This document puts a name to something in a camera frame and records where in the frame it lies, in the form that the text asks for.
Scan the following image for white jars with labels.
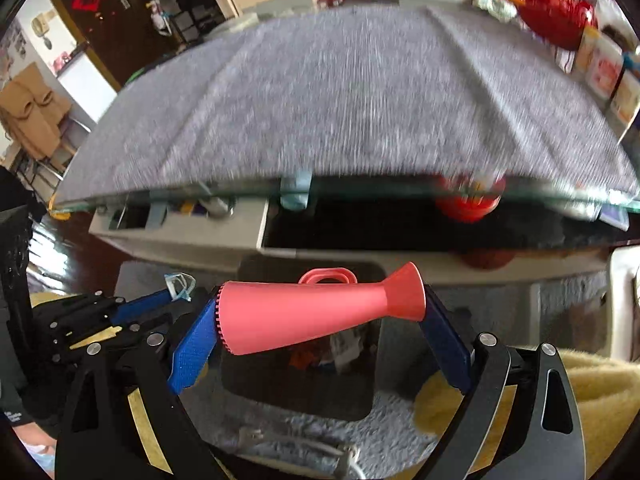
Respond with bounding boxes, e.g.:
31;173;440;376
575;27;626;97

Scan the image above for basketball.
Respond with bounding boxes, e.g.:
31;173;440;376
460;247;516;271

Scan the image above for brown coat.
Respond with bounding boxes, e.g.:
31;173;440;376
0;67;73;161

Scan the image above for grey table mat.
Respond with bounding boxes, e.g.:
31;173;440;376
52;5;640;206

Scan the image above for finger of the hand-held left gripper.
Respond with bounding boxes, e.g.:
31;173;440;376
117;309;176;337
110;287;174;327

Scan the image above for crumpled grey paper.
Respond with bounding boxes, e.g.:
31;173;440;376
330;330;372;372

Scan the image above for person's left leg yellow fleece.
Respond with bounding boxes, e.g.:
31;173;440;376
127;391;173;467

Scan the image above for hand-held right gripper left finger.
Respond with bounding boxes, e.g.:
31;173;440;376
54;287;233;480

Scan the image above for grey trash bin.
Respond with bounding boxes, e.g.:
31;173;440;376
220;254;388;422

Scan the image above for clear plastic wrapper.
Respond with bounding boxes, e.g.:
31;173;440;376
164;272;197;303

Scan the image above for pink plastic horn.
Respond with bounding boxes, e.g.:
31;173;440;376
214;261;427;357

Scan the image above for red mesh bag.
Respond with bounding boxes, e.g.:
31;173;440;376
520;0;597;50

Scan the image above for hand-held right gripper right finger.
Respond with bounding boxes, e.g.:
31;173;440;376
419;284;586;480

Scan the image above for red basket on lower shelf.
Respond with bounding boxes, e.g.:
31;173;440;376
432;175;502;224

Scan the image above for cream coffee table base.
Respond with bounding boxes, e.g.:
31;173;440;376
89;195;611;286

